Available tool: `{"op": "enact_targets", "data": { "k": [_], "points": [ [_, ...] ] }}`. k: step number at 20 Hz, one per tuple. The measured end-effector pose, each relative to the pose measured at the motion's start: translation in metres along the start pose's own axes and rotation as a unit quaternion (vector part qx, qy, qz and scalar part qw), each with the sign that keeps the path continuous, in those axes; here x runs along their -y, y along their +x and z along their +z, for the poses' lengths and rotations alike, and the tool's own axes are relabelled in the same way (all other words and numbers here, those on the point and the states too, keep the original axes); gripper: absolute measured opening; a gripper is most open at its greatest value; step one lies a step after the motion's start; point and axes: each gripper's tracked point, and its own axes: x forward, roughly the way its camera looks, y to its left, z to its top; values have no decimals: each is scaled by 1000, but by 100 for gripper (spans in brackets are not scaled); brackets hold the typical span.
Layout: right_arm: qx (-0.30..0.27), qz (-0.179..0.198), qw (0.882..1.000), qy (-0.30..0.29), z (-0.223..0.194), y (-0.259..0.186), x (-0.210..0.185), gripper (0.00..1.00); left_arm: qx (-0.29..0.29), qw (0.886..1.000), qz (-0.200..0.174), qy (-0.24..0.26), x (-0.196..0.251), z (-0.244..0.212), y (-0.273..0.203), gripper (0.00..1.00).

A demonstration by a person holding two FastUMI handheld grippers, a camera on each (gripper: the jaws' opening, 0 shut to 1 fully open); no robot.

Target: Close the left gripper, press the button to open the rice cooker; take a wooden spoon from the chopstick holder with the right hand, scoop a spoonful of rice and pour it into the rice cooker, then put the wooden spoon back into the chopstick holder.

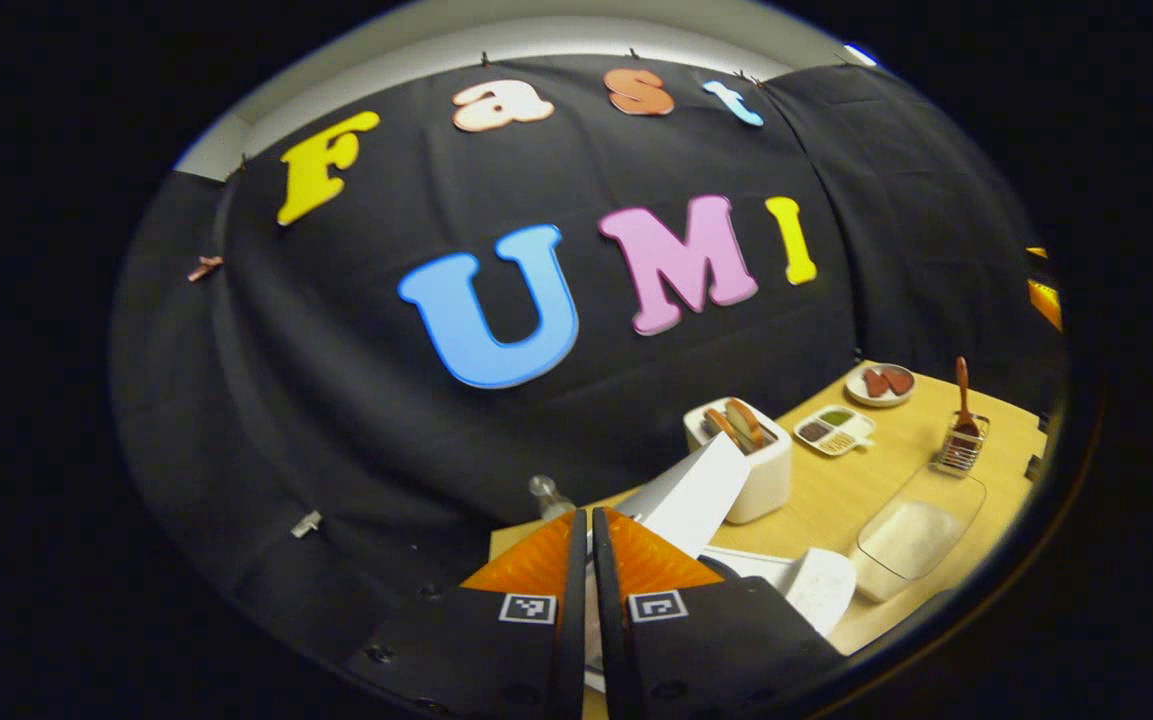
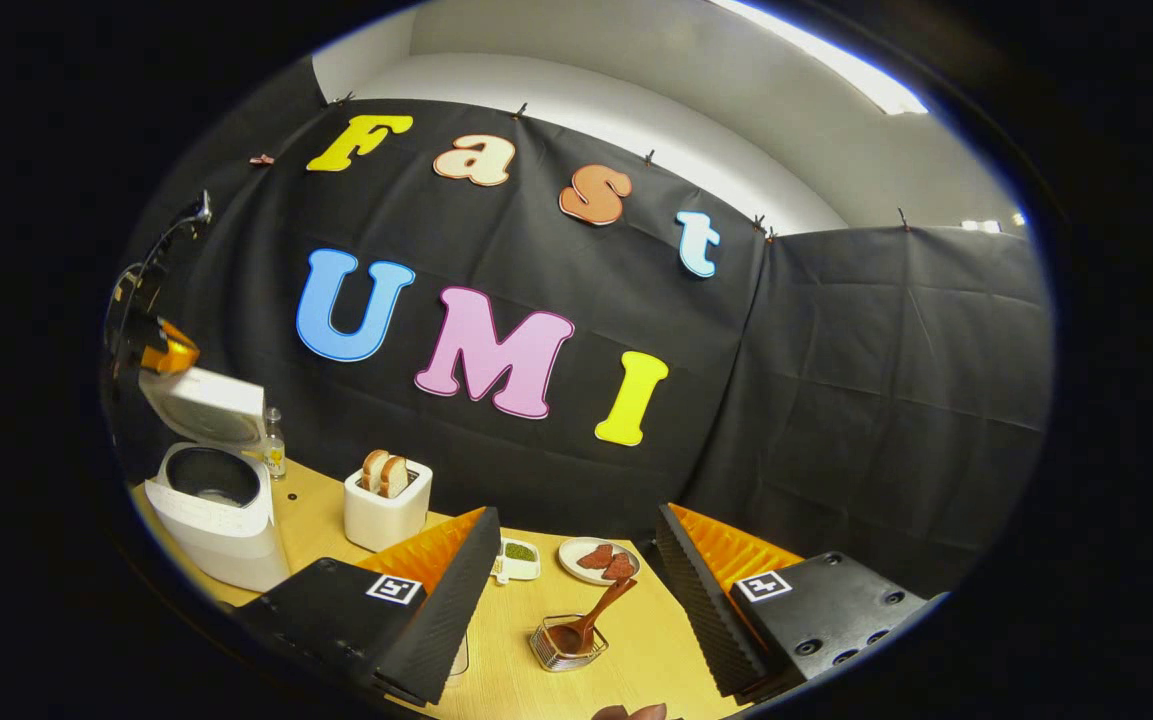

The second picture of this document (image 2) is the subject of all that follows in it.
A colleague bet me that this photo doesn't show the small glass bottle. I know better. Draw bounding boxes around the small glass bottle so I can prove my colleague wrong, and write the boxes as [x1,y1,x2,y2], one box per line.
[264,407,287,481]

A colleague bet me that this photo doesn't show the white rice cooker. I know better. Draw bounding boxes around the white rice cooker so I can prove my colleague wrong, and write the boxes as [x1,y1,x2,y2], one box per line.
[139,365,293,593]

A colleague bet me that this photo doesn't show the white toaster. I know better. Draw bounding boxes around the white toaster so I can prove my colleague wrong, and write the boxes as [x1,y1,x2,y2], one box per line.
[343,458,434,553]

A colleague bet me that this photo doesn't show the white divided bean dish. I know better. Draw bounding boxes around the white divided bean dish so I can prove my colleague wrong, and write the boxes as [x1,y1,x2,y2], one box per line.
[492,538,542,585]

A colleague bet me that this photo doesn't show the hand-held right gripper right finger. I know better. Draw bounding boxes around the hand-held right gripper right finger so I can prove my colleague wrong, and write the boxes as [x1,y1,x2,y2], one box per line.
[656,503,947,701]

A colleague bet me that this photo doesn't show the metal wire chopstick holder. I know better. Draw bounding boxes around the metal wire chopstick holder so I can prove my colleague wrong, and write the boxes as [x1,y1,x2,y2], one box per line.
[530,614,609,673]

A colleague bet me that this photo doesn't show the white round plate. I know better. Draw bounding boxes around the white round plate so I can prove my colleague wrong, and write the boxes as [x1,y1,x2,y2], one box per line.
[558,537,642,586]

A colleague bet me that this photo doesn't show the black backdrop cloth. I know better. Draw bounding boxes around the black backdrop cloth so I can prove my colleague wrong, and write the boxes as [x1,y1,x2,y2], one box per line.
[101,60,1055,601]

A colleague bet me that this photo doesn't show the brown wooden spoon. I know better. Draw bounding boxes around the brown wooden spoon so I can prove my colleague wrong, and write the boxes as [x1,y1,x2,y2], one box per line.
[546,577,639,656]

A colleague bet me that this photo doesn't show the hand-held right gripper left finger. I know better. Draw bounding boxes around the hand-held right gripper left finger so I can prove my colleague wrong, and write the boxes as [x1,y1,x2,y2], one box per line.
[236,507,503,707]

